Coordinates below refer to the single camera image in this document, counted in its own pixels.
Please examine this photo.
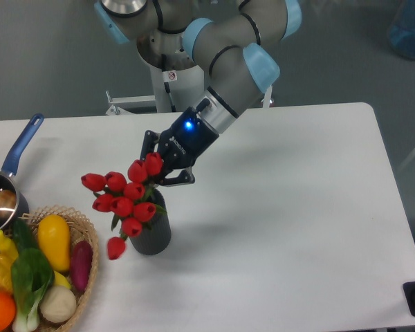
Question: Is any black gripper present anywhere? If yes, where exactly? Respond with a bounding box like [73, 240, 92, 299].
[140, 107, 219, 187]

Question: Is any red tulip bouquet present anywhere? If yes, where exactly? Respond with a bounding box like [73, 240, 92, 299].
[81, 152, 163, 260]

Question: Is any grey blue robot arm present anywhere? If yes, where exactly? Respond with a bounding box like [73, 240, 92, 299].
[94, 1, 302, 186]

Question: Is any dark grey ribbed vase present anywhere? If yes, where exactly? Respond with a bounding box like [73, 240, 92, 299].
[130, 189, 172, 256]

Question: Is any woven wicker basket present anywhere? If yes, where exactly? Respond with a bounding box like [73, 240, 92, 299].
[22, 205, 99, 331]

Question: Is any purple eggplant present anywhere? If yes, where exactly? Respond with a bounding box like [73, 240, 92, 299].
[70, 241, 93, 293]

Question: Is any yellow squash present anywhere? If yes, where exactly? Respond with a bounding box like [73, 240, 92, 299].
[37, 214, 71, 273]

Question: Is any green bok choy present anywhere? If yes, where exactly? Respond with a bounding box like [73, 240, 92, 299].
[11, 248, 54, 331]

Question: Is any white garlic bulb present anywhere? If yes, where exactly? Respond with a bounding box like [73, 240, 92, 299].
[39, 286, 77, 324]

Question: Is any blue bin in background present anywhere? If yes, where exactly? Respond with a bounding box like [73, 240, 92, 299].
[387, 1, 415, 60]

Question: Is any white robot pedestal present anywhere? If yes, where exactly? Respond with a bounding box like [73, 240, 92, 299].
[105, 27, 276, 116]

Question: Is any blue handled saucepan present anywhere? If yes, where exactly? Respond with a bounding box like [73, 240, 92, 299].
[0, 113, 44, 232]

